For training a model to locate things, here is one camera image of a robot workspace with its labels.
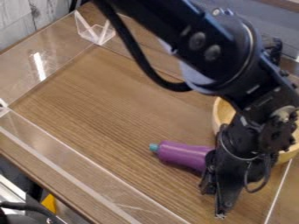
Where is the yellow label on device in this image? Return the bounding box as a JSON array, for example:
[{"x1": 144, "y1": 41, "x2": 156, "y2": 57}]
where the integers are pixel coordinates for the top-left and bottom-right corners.
[{"x1": 41, "y1": 194, "x2": 57, "y2": 213}]

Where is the brown wooden bowl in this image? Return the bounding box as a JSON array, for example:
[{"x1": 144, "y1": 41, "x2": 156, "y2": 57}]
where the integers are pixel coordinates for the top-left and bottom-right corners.
[{"x1": 211, "y1": 97, "x2": 299, "y2": 165}]

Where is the purple toy eggplant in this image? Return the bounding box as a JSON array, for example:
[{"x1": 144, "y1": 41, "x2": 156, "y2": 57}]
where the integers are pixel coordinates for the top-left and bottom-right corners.
[{"x1": 149, "y1": 141, "x2": 212, "y2": 172}]

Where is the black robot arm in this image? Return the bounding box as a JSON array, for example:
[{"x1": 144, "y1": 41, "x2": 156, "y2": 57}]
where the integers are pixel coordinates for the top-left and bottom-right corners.
[{"x1": 93, "y1": 0, "x2": 299, "y2": 218}]

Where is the clear acrylic tray wall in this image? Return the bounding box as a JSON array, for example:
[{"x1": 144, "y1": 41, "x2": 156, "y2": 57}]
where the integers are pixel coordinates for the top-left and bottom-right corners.
[{"x1": 0, "y1": 99, "x2": 191, "y2": 224}]

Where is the black cable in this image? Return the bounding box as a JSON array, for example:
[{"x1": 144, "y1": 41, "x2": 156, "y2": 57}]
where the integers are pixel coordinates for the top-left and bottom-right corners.
[{"x1": 0, "y1": 200, "x2": 58, "y2": 224}]

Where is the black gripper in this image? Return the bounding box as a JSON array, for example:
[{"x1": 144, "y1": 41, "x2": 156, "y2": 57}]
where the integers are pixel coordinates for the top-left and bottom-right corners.
[{"x1": 199, "y1": 125, "x2": 279, "y2": 220}]

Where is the clear acrylic corner bracket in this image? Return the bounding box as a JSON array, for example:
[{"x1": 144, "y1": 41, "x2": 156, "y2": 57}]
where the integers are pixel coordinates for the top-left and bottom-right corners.
[{"x1": 73, "y1": 11, "x2": 116, "y2": 46}]

